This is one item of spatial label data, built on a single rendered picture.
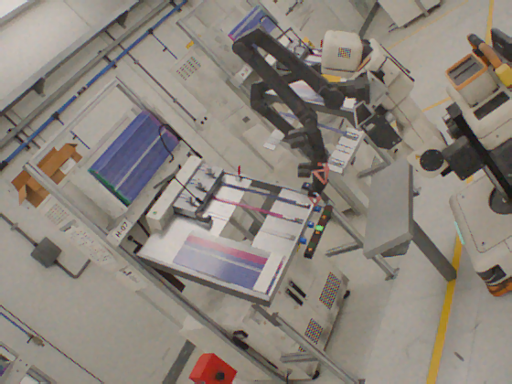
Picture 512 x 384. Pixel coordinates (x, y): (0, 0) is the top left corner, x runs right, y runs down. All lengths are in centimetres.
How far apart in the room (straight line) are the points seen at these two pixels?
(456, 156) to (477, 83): 30
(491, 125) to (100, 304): 304
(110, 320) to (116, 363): 33
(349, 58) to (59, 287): 275
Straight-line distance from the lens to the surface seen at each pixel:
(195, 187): 264
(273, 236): 244
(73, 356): 383
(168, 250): 246
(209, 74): 345
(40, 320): 378
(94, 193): 249
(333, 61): 192
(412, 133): 205
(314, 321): 284
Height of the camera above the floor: 172
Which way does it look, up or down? 17 degrees down
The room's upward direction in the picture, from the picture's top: 45 degrees counter-clockwise
